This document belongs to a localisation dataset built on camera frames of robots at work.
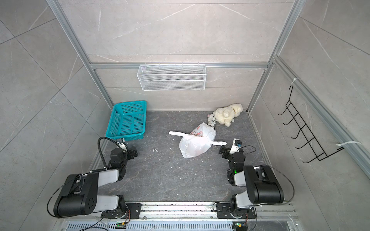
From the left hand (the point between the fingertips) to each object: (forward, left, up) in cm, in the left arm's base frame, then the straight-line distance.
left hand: (127, 144), depth 92 cm
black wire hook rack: (-17, -96, +24) cm, 100 cm away
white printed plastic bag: (-3, -46, +6) cm, 46 cm away
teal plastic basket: (+27, +9, -7) cm, 30 cm away
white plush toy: (+21, -68, +3) cm, 71 cm away
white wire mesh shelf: (+41, -30, +23) cm, 55 cm away
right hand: (-2, -67, +1) cm, 67 cm away
